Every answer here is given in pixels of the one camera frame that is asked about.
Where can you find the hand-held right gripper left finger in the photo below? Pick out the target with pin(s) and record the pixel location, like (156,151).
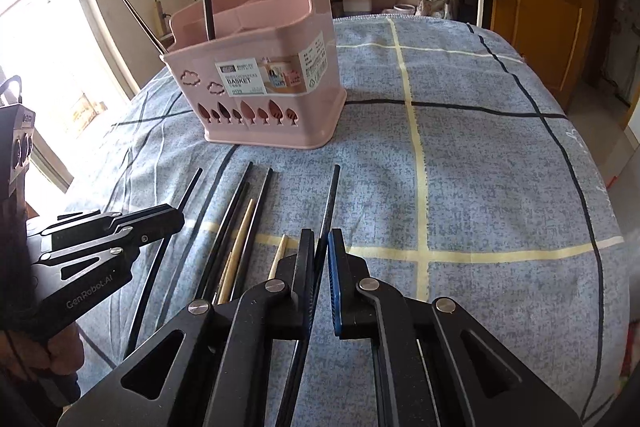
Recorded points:
(302,287)

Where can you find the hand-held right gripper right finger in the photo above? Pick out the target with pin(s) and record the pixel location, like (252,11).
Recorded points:
(337,292)

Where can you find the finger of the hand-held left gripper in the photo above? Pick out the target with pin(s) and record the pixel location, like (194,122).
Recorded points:
(160,218)
(131,243)

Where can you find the wooden chopstick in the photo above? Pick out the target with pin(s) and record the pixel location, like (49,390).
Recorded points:
(225,277)
(240,244)
(277,257)

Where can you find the pink plastic chopstick basket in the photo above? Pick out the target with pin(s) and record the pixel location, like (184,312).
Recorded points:
(260,107)

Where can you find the metal chopstick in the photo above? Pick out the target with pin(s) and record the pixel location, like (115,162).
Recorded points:
(142,24)

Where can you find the person's left hand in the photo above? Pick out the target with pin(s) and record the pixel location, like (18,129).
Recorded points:
(50,354)

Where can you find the blue plaid tablecloth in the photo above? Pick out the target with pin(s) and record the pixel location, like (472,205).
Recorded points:
(475,157)

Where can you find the beige power strip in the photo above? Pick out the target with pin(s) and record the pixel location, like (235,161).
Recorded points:
(160,18)

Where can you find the white plastic jug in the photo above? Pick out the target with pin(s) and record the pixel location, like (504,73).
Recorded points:
(356,3)

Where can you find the plastic bag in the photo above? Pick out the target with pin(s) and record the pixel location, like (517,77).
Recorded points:
(434,4)

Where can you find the wooden door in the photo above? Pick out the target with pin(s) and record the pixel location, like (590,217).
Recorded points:
(545,7)

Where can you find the white window frame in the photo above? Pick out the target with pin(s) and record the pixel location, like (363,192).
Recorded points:
(100,32)

